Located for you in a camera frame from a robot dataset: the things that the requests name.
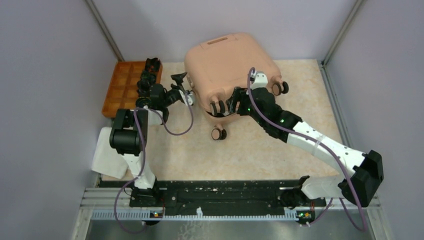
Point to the rolled green patterned tie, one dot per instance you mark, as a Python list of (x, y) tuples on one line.
[(148, 77)]

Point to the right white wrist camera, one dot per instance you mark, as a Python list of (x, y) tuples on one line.
[(258, 79)]

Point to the white cloth under left arm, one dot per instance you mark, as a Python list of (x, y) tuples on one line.
[(106, 160)]

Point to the wooden compartment tray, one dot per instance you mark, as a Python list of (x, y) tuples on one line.
[(125, 87)]

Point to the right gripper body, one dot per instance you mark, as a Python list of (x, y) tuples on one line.
[(241, 96)]

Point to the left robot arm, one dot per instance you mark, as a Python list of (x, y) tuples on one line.
[(129, 132)]

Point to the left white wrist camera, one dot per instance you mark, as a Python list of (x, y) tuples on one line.
[(187, 97)]

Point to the pink suitcase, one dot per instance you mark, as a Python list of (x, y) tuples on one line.
[(216, 67)]

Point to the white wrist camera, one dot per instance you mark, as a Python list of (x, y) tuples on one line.
[(258, 79), (187, 97)]

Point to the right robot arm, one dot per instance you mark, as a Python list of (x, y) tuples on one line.
[(360, 173)]

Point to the aluminium rail frame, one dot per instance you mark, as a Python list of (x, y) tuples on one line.
[(105, 211)]

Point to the rolled dark tie top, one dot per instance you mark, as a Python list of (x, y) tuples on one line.
[(152, 65)]

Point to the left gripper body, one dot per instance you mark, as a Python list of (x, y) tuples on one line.
[(173, 94)]

